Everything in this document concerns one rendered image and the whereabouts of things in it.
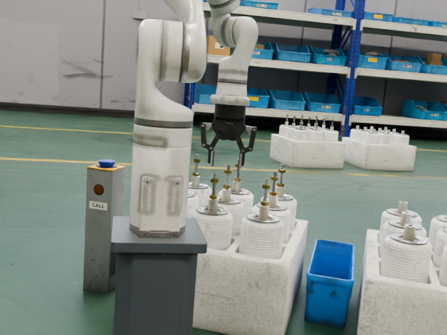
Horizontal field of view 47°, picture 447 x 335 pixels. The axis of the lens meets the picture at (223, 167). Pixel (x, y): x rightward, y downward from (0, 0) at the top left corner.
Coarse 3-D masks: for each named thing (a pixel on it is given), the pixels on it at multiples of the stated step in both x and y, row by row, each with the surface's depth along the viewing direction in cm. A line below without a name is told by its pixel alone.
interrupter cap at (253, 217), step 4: (248, 216) 115; (252, 216) 115; (256, 216) 116; (268, 216) 117; (272, 216) 116; (276, 216) 116; (252, 220) 112; (256, 220) 112; (260, 220) 112; (264, 220) 113; (268, 220) 113; (272, 220) 113; (276, 220) 114
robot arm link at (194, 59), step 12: (168, 0) 87; (180, 0) 84; (192, 0) 82; (180, 12) 84; (192, 12) 80; (192, 24) 78; (204, 24) 81; (192, 36) 76; (204, 36) 78; (192, 48) 76; (204, 48) 77; (192, 60) 76; (204, 60) 77; (180, 72) 78; (192, 72) 78
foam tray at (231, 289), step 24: (216, 264) 111; (240, 264) 110; (264, 264) 108; (288, 264) 108; (216, 288) 112; (240, 288) 111; (264, 288) 109; (288, 288) 110; (216, 312) 113; (240, 312) 111; (264, 312) 110; (288, 312) 117
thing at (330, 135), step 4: (332, 120) 356; (332, 124) 357; (332, 128) 357; (328, 132) 355; (332, 132) 354; (336, 132) 354; (324, 136) 359; (328, 136) 355; (332, 136) 354; (336, 136) 355; (324, 140) 358; (328, 140) 355; (332, 140) 354; (336, 140) 356
